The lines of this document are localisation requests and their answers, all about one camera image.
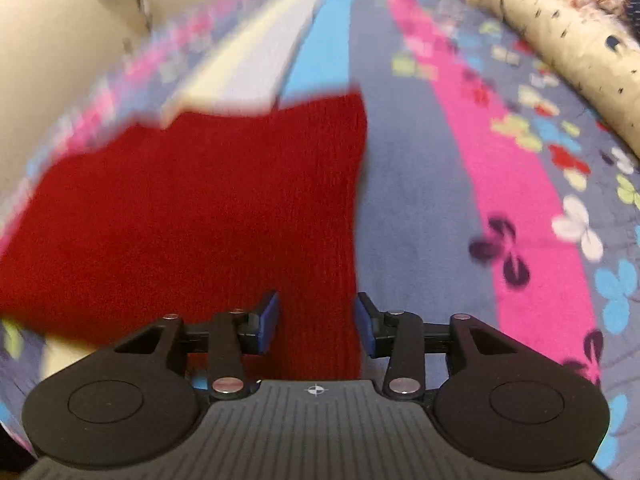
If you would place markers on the red knit sweater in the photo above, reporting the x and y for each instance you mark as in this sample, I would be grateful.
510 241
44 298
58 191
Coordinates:
200 210

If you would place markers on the cream star print quilt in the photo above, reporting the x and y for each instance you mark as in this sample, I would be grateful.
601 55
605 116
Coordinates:
550 35

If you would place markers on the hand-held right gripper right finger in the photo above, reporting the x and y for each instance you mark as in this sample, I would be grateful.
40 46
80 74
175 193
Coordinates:
365 327

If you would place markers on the floral striped bed sheet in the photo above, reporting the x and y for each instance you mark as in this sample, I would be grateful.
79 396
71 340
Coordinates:
425 185

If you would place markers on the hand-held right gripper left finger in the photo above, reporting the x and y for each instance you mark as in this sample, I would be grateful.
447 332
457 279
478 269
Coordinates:
270 322

